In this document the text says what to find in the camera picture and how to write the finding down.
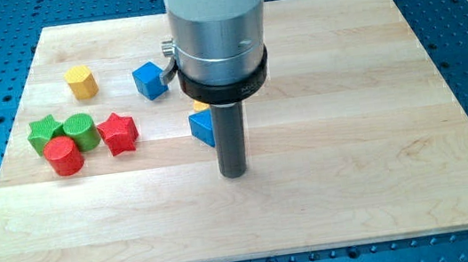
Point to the red cylinder block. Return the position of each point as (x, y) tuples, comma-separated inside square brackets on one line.
[(63, 155)]

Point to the light wooden board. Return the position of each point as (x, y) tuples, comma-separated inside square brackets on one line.
[(355, 137)]

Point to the blue triangle block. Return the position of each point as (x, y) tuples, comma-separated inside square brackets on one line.
[(201, 127)]

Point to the blue cube block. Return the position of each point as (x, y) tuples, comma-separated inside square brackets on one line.
[(148, 81)]

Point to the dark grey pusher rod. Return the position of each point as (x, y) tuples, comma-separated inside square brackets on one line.
[(227, 121)]

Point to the green star block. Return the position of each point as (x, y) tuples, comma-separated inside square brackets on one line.
[(42, 131)]

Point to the yellow heart block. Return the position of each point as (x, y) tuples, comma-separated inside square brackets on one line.
[(199, 106)]

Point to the green cylinder block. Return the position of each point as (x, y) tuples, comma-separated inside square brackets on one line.
[(82, 130)]

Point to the yellow hexagon block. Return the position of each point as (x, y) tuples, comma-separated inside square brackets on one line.
[(81, 82)]

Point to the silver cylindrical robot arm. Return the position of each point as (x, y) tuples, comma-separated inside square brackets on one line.
[(217, 49)]

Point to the red star block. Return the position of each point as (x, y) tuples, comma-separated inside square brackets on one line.
[(119, 133)]

